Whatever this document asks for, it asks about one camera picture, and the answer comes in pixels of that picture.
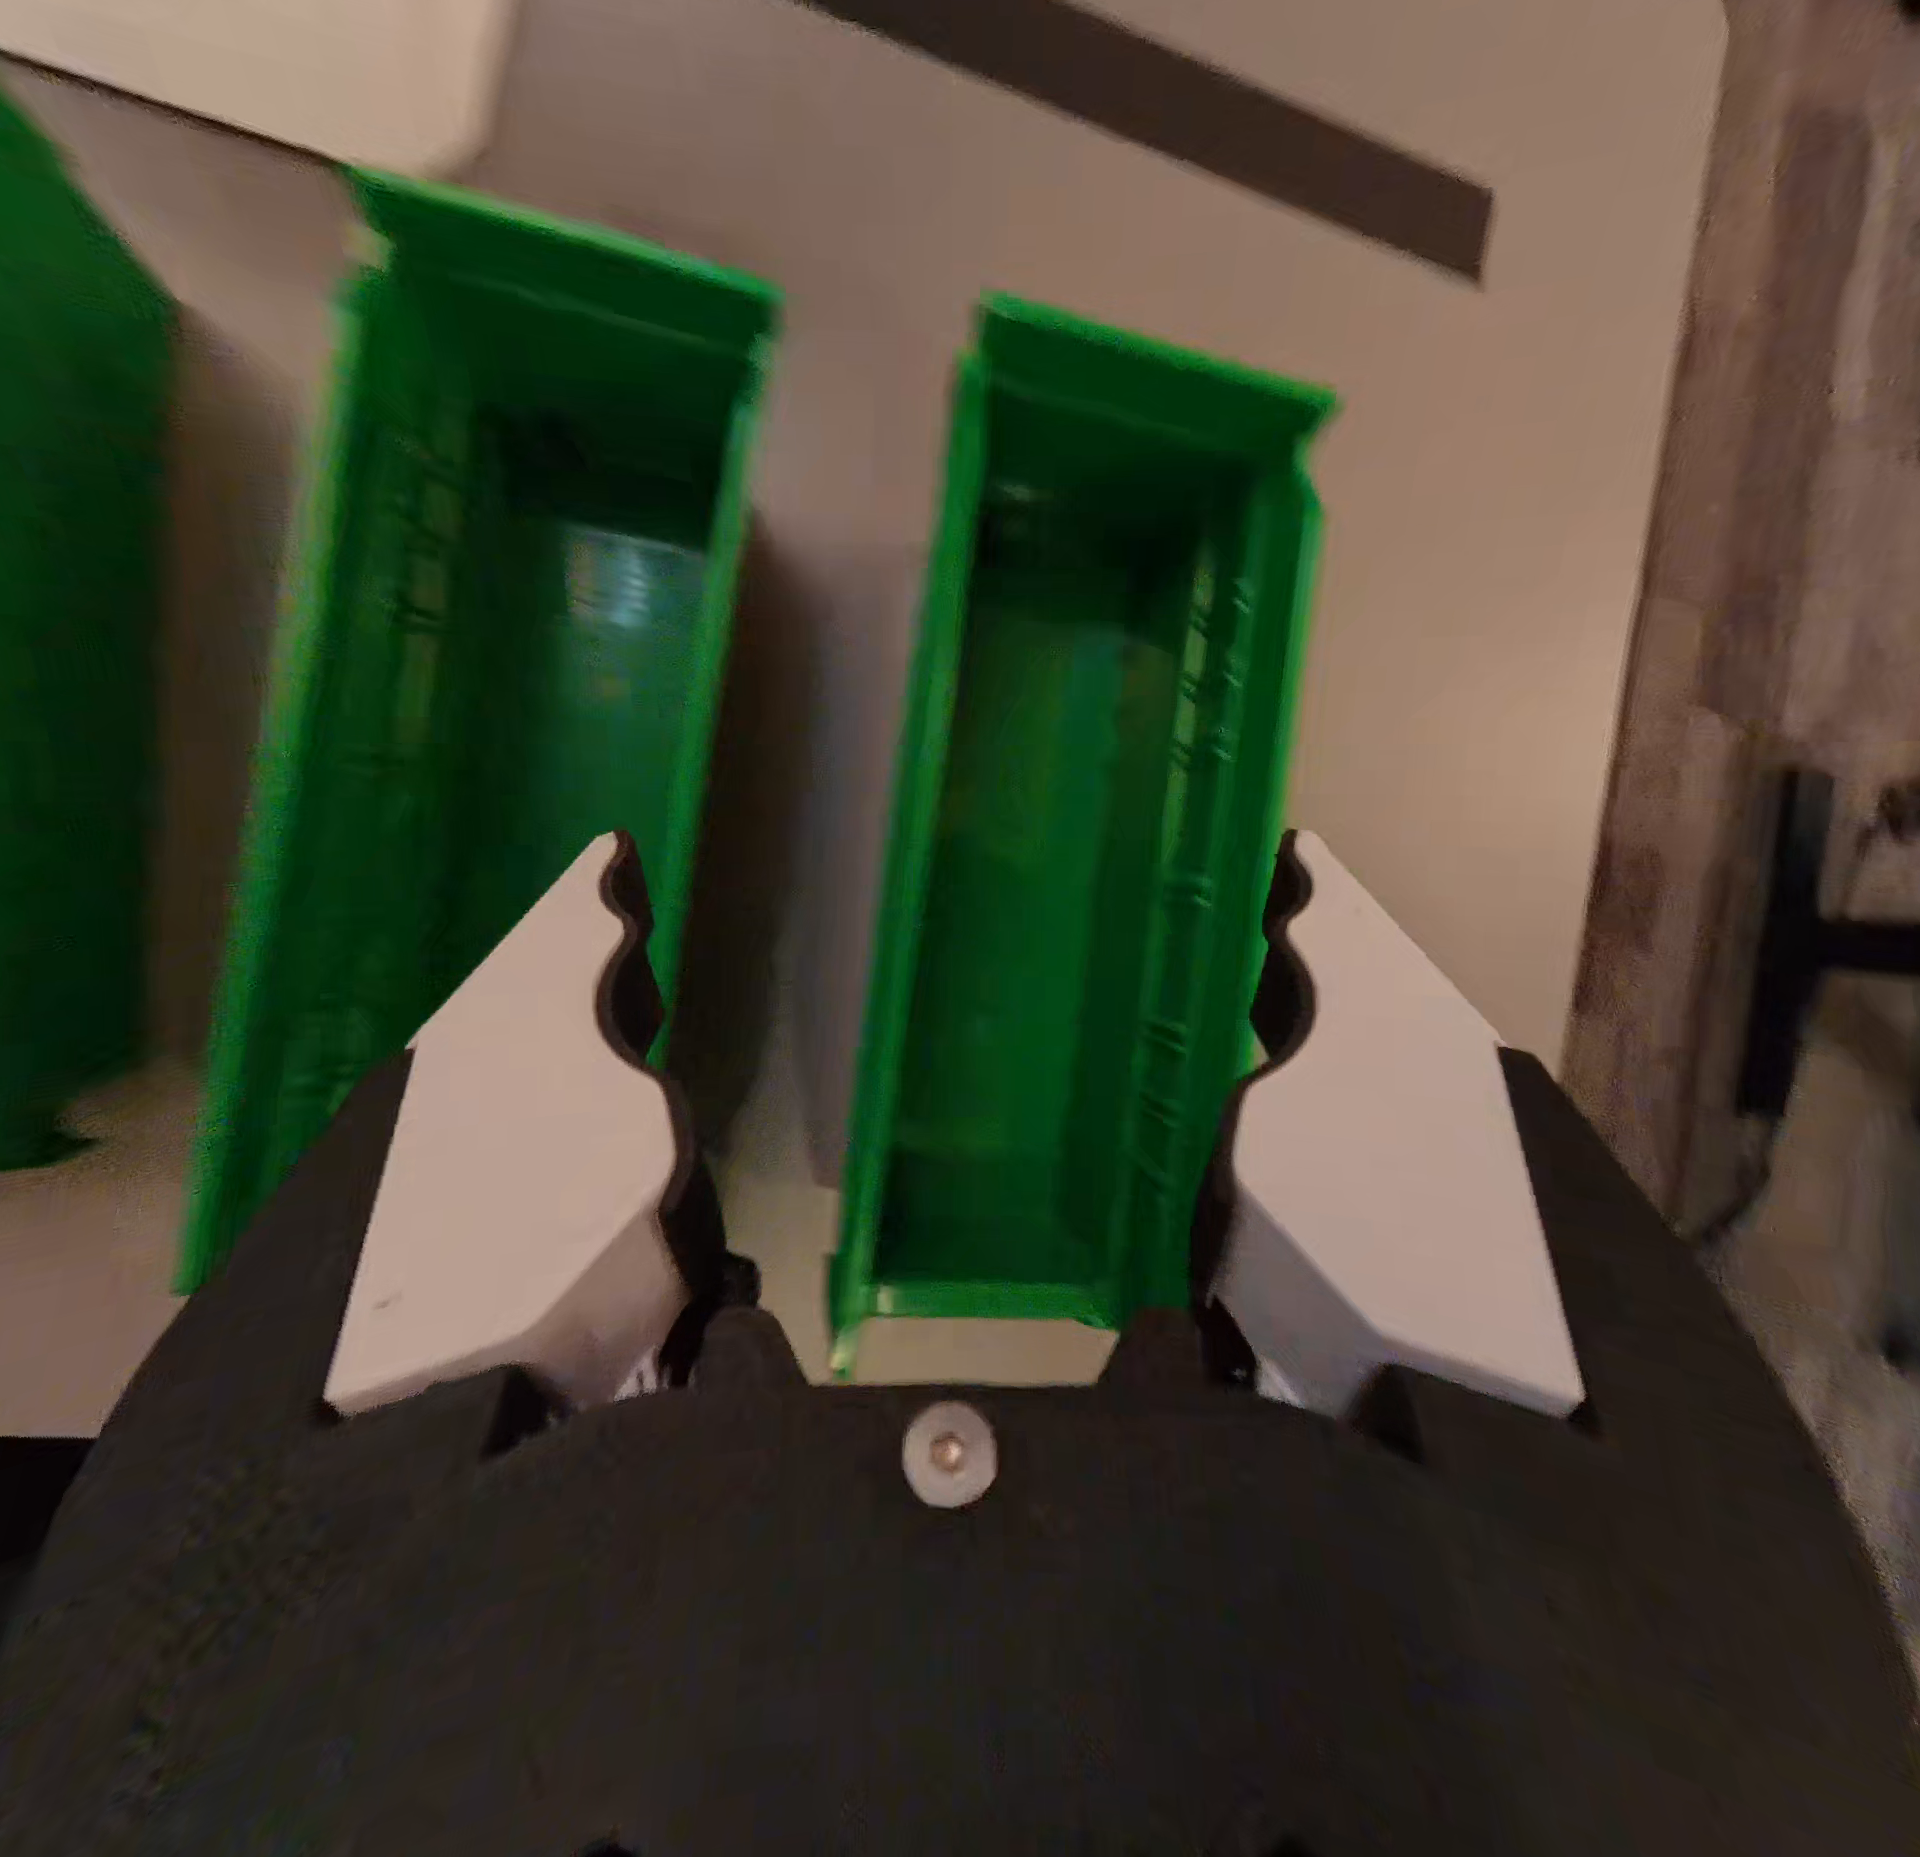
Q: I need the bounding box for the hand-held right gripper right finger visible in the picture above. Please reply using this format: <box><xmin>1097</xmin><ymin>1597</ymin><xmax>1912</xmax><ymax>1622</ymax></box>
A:
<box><xmin>1196</xmin><ymin>829</ymin><xmax>1593</xmax><ymax>1424</ymax></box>

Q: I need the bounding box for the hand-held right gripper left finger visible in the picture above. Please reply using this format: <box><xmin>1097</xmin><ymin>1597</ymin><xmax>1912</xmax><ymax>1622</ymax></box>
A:
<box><xmin>319</xmin><ymin>829</ymin><xmax>765</xmax><ymax>1424</ymax></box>

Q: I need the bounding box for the green plastic bin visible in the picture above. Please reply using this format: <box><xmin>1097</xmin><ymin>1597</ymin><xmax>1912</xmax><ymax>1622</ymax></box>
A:
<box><xmin>825</xmin><ymin>291</ymin><xmax>1342</xmax><ymax>1382</ymax></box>
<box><xmin>172</xmin><ymin>165</ymin><xmax>784</xmax><ymax>1299</ymax></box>
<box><xmin>0</xmin><ymin>85</ymin><xmax>182</xmax><ymax>1176</ymax></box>

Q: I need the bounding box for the black strip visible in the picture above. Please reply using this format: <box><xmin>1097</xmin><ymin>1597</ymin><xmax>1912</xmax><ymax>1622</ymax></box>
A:
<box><xmin>646</xmin><ymin>0</ymin><xmax>1498</xmax><ymax>287</ymax></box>

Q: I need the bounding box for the black metal frame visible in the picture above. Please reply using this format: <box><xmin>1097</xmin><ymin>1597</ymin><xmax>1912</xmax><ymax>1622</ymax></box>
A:
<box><xmin>1736</xmin><ymin>765</ymin><xmax>1920</xmax><ymax>1123</ymax></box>

